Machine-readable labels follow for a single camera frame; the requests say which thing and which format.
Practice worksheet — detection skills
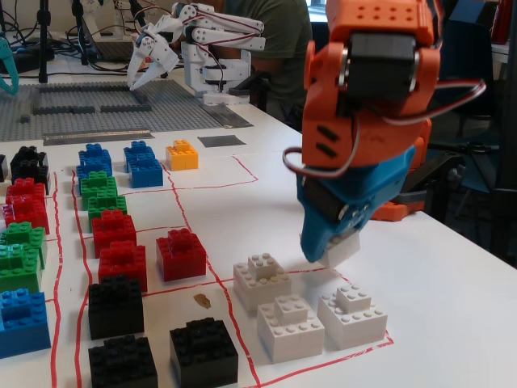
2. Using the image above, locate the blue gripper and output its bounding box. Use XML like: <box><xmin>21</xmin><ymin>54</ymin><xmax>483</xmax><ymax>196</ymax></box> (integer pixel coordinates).
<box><xmin>296</xmin><ymin>145</ymin><xmax>417</xmax><ymax>264</ymax></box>

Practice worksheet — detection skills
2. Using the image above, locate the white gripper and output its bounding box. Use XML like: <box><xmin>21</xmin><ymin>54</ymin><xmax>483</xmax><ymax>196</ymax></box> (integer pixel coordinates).
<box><xmin>127</xmin><ymin>18</ymin><xmax>181</xmax><ymax>91</ymax></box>

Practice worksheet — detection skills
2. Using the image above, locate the white lego block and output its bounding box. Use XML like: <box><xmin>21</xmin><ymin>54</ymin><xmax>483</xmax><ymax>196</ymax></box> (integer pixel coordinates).
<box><xmin>233</xmin><ymin>252</ymin><xmax>292</xmax><ymax>313</ymax></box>
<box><xmin>322</xmin><ymin>232</ymin><xmax>361</xmax><ymax>270</ymax></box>
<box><xmin>257</xmin><ymin>293</ymin><xmax>326</xmax><ymax>365</ymax></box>
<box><xmin>317</xmin><ymin>285</ymin><xmax>389</xmax><ymax>351</ymax></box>

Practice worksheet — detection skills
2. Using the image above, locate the orange robot arm base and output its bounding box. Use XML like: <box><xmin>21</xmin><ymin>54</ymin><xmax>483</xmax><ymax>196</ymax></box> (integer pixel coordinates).
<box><xmin>370</xmin><ymin>177</ymin><xmax>427</xmax><ymax>222</ymax></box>

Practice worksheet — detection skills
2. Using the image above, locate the blue lego block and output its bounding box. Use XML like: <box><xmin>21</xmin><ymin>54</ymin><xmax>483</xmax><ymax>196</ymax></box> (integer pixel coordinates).
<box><xmin>0</xmin><ymin>287</ymin><xmax>53</xmax><ymax>360</ymax></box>
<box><xmin>78</xmin><ymin>143</ymin><xmax>112</xmax><ymax>165</ymax></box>
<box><xmin>128</xmin><ymin>155</ymin><xmax>165</xmax><ymax>189</ymax></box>
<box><xmin>76</xmin><ymin>158</ymin><xmax>112</xmax><ymax>183</ymax></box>
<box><xmin>123</xmin><ymin>140</ymin><xmax>157</xmax><ymax>162</ymax></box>

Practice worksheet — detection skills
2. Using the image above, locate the yellow lego block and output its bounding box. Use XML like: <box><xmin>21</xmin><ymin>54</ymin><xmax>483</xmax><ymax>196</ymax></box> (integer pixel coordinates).
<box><xmin>165</xmin><ymin>139</ymin><xmax>200</xmax><ymax>171</ymax></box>

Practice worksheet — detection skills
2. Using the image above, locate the red lego block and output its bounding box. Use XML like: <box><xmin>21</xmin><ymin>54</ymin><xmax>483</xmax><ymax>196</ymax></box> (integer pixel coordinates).
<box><xmin>4</xmin><ymin>192</ymin><xmax>50</xmax><ymax>235</ymax></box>
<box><xmin>6</xmin><ymin>177</ymin><xmax>46</xmax><ymax>199</ymax></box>
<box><xmin>98</xmin><ymin>240</ymin><xmax>147</xmax><ymax>293</ymax></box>
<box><xmin>91</xmin><ymin>209</ymin><xmax>137</xmax><ymax>258</ymax></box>
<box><xmin>156</xmin><ymin>228</ymin><xmax>208</xmax><ymax>283</ymax></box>

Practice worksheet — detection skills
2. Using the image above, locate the grey square tape marker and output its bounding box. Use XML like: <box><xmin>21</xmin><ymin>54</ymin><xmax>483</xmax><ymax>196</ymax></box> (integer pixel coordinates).
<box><xmin>196</xmin><ymin>134</ymin><xmax>247</xmax><ymax>149</ymax></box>

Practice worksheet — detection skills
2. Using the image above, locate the green lego block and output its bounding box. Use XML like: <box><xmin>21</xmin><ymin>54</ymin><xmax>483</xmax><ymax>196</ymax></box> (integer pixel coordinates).
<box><xmin>80</xmin><ymin>170</ymin><xmax>118</xmax><ymax>200</ymax></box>
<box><xmin>86</xmin><ymin>189</ymin><xmax>128</xmax><ymax>223</ymax></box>
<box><xmin>2</xmin><ymin>221</ymin><xmax>48</xmax><ymax>259</ymax></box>
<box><xmin>0</xmin><ymin>244</ymin><xmax>44</xmax><ymax>294</ymax></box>

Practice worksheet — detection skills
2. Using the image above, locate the dark laptop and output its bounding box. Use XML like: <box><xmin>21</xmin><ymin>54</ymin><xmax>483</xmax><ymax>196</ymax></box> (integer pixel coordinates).
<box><xmin>80</xmin><ymin>18</ymin><xmax>141</xmax><ymax>64</ymax></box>

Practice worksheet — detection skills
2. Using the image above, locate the black stand pole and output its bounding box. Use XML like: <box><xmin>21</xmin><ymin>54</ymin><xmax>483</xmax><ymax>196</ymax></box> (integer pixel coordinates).
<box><xmin>35</xmin><ymin>0</ymin><xmax>56</xmax><ymax>84</ymax></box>
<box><xmin>71</xmin><ymin>0</ymin><xmax>90</xmax><ymax>66</ymax></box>

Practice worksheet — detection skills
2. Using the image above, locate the grey lego baseplate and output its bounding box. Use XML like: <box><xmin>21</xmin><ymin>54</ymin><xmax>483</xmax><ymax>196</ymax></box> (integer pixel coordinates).
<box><xmin>0</xmin><ymin>78</ymin><xmax>227</xmax><ymax>143</ymax></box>

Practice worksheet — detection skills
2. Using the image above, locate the long grey tape strip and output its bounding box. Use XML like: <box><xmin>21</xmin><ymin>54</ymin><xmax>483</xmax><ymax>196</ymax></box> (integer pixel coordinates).
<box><xmin>42</xmin><ymin>129</ymin><xmax>155</xmax><ymax>146</ymax></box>

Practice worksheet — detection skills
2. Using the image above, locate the wrinkled grey tape strip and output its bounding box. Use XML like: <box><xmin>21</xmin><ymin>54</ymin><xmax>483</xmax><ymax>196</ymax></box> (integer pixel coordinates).
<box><xmin>208</xmin><ymin>103</ymin><xmax>254</xmax><ymax>129</ymax></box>

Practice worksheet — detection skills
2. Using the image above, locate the person in green shirt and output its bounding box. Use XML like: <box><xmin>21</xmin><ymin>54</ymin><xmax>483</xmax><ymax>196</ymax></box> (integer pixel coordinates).
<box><xmin>209</xmin><ymin>0</ymin><xmax>314</xmax><ymax>130</ymax></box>

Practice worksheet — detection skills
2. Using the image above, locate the red object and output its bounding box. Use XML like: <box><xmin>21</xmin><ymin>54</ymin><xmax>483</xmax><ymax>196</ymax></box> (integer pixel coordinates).
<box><xmin>490</xmin><ymin>0</ymin><xmax>517</xmax><ymax>44</ymax></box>

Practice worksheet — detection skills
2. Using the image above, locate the grey lego wall piece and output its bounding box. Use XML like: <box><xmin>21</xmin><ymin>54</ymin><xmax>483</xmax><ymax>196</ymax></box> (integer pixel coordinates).
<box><xmin>99</xmin><ymin>103</ymin><xmax>153</xmax><ymax>113</ymax></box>
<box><xmin>32</xmin><ymin>105</ymin><xmax>97</xmax><ymax>116</ymax></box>

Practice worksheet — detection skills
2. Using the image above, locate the long grey lego wall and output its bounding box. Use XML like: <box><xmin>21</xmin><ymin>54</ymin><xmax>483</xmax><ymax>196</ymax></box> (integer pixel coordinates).
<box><xmin>38</xmin><ymin>84</ymin><xmax>149</xmax><ymax>107</ymax></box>

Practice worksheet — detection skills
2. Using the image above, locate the gripper servo cable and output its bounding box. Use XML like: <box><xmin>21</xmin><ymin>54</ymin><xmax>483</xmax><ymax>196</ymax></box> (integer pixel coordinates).
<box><xmin>281</xmin><ymin>112</ymin><xmax>361</xmax><ymax>179</ymax></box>

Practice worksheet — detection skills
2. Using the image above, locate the forearm servo cable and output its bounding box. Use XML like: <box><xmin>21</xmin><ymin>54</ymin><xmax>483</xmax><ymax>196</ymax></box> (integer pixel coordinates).
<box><xmin>381</xmin><ymin>78</ymin><xmax>488</xmax><ymax>124</ymax></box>

